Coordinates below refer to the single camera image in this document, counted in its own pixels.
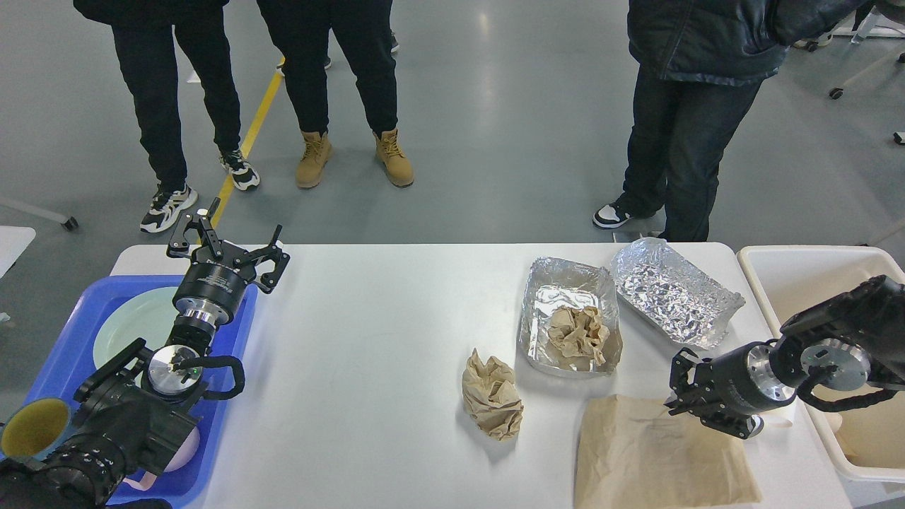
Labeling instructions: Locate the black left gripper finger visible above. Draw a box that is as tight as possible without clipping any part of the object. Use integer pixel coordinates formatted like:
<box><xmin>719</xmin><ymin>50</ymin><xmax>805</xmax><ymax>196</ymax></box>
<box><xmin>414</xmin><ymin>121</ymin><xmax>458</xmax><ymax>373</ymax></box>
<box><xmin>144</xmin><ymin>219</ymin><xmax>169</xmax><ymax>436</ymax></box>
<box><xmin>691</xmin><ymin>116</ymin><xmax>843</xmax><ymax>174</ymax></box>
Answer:
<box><xmin>167</xmin><ymin>199</ymin><xmax>223</xmax><ymax>261</ymax></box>
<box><xmin>251</xmin><ymin>224</ymin><xmax>291</xmax><ymax>294</ymax></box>

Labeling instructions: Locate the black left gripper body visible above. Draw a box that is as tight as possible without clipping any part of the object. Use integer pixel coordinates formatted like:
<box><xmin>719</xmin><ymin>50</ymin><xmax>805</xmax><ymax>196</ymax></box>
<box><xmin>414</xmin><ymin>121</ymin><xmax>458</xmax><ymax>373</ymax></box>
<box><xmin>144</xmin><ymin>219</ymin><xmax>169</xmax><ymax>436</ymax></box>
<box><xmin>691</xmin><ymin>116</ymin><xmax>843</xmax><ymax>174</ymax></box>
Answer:
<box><xmin>173</xmin><ymin>247</ymin><xmax>259</xmax><ymax>327</ymax></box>

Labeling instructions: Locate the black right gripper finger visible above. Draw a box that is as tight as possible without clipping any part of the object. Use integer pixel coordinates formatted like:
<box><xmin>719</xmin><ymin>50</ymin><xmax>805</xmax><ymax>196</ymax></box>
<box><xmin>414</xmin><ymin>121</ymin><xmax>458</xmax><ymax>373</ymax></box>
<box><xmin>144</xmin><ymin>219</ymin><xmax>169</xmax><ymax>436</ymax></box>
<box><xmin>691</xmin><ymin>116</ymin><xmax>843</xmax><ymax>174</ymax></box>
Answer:
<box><xmin>665</xmin><ymin>399</ymin><xmax>765</xmax><ymax>440</ymax></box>
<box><xmin>669</xmin><ymin>347</ymin><xmax>711</xmax><ymax>411</ymax></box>

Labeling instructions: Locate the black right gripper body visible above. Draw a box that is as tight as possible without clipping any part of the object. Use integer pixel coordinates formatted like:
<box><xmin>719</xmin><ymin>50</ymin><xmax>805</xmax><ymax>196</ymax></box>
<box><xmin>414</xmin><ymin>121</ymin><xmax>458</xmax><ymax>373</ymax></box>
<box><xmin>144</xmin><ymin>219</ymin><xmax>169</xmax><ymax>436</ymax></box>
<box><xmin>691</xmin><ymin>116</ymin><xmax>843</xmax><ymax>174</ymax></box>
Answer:
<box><xmin>711</xmin><ymin>342</ymin><xmax>795</xmax><ymax>416</ymax></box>

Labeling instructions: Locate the mint green plate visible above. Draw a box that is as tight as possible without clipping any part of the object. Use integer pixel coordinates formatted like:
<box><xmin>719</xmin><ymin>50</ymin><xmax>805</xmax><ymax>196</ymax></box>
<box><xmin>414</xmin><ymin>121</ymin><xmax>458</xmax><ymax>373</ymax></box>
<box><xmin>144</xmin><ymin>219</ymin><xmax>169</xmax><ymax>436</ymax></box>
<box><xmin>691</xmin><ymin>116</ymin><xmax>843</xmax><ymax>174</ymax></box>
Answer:
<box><xmin>93</xmin><ymin>286</ymin><xmax>177</xmax><ymax>368</ymax></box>

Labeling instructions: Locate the brown paper bag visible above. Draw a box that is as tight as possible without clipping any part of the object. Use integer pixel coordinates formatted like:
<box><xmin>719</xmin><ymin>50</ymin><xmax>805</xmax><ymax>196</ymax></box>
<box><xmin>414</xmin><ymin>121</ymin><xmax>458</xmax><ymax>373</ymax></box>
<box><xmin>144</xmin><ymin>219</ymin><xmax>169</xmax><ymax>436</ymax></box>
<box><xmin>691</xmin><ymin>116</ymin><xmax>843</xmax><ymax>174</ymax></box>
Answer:
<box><xmin>574</xmin><ymin>395</ymin><xmax>761</xmax><ymax>508</ymax></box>

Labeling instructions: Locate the aluminium foil tray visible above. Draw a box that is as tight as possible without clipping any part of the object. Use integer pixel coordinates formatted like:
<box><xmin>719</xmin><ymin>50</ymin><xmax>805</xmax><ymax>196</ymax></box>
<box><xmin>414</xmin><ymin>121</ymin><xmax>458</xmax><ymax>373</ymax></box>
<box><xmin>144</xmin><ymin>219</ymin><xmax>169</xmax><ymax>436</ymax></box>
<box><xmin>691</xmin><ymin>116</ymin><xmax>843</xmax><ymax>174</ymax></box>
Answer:
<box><xmin>518</xmin><ymin>257</ymin><xmax>623</xmax><ymax>379</ymax></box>

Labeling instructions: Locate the pink mug maroon inside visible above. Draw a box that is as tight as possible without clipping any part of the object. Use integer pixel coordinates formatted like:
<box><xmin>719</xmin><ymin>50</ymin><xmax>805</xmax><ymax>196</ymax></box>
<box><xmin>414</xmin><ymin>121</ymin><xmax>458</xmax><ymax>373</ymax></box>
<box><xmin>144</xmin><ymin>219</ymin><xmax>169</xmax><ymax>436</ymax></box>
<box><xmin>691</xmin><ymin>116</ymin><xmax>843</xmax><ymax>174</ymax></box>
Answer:
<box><xmin>123</xmin><ymin>426</ymin><xmax>201</xmax><ymax>491</ymax></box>

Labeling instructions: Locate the teal mug yellow inside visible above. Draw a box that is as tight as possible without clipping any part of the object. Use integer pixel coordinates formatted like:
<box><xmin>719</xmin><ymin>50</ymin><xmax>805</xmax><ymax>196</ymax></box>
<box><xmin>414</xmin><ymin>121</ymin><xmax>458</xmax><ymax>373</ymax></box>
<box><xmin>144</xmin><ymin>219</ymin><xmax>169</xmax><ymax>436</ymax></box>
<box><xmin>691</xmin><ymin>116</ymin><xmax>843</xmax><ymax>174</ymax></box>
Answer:
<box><xmin>1</xmin><ymin>397</ymin><xmax>74</xmax><ymax>460</ymax></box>

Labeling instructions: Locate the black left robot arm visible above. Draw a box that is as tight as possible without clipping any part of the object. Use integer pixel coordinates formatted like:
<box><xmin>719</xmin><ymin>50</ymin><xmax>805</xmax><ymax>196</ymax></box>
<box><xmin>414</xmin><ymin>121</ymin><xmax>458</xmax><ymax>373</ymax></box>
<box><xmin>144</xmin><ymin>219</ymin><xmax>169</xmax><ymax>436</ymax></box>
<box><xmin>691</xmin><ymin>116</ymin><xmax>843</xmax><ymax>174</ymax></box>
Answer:
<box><xmin>2</xmin><ymin>199</ymin><xmax>290</xmax><ymax>508</ymax></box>

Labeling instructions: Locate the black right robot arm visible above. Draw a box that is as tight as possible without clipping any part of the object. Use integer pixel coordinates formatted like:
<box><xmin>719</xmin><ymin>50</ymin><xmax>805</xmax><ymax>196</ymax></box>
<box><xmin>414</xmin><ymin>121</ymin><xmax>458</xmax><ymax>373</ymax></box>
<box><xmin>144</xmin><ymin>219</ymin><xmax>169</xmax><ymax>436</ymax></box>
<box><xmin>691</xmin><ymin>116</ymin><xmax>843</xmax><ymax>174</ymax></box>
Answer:
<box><xmin>666</xmin><ymin>275</ymin><xmax>904</xmax><ymax>439</ymax></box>

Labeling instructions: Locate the crumpled aluminium foil sheet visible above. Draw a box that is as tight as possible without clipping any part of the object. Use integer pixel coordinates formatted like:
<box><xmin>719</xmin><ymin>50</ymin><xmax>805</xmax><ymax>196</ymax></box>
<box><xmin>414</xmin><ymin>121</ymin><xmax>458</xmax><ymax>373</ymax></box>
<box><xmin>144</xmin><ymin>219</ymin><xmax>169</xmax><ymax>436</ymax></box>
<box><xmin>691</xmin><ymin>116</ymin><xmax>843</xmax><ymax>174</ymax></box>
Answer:
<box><xmin>612</xmin><ymin>238</ymin><xmax>746</xmax><ymax>350</ymax></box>

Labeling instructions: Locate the beige plastic bin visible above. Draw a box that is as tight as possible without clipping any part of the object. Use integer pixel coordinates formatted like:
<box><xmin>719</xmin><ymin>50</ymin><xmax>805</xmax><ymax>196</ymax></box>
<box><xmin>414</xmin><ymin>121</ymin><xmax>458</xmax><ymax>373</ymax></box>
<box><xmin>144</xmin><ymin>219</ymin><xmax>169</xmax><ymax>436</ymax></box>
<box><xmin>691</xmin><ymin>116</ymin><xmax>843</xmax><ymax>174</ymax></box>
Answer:
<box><xmin>737</xmin><ymin>245</ymin><xmax>904</xmax><ymax>484</ymax></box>

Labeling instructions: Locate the blue plastic tray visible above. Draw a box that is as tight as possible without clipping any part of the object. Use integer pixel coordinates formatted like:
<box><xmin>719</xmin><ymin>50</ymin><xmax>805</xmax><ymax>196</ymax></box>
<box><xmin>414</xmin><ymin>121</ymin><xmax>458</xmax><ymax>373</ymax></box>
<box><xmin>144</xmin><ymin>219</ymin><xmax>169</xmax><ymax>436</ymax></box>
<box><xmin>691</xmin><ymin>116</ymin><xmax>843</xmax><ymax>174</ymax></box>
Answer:
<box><xmin>21</xmin><ymin>274</ymin><xmax>259</xmax><ymax>509</ymax></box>

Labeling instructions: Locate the white side table corner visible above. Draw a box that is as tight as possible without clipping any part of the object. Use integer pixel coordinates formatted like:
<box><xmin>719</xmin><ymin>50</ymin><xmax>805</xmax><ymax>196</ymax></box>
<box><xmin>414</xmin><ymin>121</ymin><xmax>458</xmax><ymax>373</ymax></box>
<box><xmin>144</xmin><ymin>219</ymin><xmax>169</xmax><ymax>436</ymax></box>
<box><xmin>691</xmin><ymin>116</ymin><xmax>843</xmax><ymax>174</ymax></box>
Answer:
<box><xmin>0</xmin><ymin>226</ymin><xmax>36</xmax><ymax>277</ymax></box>

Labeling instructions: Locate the crumpled brown paper ball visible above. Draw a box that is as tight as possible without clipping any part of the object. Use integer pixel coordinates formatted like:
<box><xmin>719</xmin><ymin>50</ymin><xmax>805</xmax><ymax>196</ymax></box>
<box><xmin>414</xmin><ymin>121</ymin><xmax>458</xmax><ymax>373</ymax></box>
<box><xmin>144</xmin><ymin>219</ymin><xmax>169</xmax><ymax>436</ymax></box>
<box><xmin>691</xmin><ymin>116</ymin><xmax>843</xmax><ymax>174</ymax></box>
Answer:
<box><xmin>462</xmin><ymin>350</ymin><xmax>524</xmax><ymax>442</ymax></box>

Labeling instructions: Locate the person in black at left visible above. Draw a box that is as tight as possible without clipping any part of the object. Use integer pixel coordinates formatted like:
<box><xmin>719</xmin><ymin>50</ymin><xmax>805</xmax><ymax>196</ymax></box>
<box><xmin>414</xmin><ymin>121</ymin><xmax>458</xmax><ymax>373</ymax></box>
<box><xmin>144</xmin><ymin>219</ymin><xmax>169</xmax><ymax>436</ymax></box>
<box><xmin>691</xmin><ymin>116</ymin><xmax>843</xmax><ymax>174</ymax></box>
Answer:
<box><xmin>74</xmin><ymin>1</ymin><xmax>261</xmax><ymax>234</ymax></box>

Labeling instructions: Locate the person with tan boots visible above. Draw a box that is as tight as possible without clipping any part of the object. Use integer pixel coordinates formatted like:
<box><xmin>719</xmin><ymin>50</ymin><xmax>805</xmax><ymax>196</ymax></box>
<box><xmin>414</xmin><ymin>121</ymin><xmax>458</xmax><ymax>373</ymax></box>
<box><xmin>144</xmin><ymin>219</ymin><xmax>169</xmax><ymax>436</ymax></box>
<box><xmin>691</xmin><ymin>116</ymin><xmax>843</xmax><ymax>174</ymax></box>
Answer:
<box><xmin>256</xmin><ymin>0</ymin><xmax>416</xmax><ymax>190</ymax></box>

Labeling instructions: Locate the person in black puffer jacket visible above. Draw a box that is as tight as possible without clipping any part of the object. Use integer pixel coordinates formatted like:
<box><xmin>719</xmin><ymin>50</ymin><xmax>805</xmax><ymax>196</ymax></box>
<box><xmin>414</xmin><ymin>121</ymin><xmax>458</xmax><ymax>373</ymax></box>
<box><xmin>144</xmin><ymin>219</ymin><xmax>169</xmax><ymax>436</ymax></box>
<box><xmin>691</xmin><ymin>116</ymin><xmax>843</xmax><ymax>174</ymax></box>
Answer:
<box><xmin>592</xmin><ymin>1</ymin><xmax>862</xmax><ymax>242</ymax></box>

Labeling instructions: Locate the office chair base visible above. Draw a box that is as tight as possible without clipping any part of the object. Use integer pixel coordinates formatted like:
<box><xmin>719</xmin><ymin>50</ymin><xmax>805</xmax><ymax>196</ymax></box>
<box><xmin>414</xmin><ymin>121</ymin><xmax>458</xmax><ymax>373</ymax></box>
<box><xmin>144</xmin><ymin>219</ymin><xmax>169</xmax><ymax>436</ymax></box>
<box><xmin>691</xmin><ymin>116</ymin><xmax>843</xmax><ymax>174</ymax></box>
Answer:
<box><xmin>793</xmin><ymin>1</ymin><xmax>903</xmax><ymax>100</ymax></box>

